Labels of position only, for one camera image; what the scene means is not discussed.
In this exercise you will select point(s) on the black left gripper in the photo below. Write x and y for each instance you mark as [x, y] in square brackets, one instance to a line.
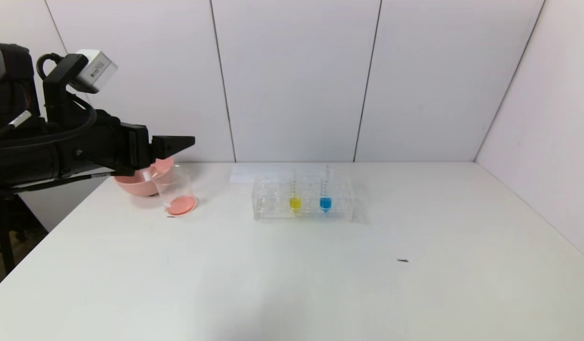
[139, 146]

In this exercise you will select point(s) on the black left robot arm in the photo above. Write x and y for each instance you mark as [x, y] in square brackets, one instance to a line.
[17, 156]

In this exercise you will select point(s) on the clear glass beaker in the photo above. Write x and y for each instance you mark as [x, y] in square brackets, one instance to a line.
[180, 203]

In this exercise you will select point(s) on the yellow pigment test tube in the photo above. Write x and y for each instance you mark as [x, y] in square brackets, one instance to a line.
[295, 203]

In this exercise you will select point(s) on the blue pigment test tube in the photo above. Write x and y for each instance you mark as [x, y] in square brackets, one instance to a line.
[325, 203]

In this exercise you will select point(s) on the clear acrylic test tube rack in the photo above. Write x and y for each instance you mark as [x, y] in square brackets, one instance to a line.
[341, 201]

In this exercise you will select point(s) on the pink plastic bowl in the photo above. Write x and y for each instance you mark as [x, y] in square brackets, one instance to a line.
[130, 187]

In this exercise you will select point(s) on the white paper sheet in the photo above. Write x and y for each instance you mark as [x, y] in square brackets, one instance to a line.
[242, 175]

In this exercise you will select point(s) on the black stand beside table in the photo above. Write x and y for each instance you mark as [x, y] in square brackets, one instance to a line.
[5, 241]

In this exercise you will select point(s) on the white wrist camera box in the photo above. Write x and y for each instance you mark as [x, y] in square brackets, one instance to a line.
[95, 71]

